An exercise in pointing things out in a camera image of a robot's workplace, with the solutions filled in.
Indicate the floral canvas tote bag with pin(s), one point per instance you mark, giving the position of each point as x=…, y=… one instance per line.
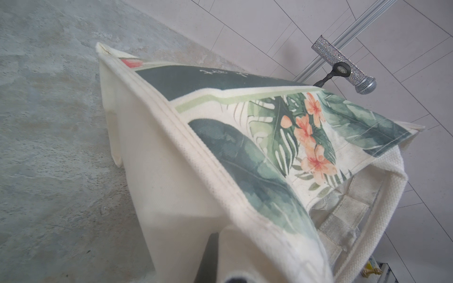
x=239, y=178

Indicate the black microphone stand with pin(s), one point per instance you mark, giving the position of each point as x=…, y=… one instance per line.
x=339, y=69

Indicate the glitter microphone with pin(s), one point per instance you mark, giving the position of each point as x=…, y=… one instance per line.
x=362, y=83

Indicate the small yellow blue toy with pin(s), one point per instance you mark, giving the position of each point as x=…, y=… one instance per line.
x=371, y=268

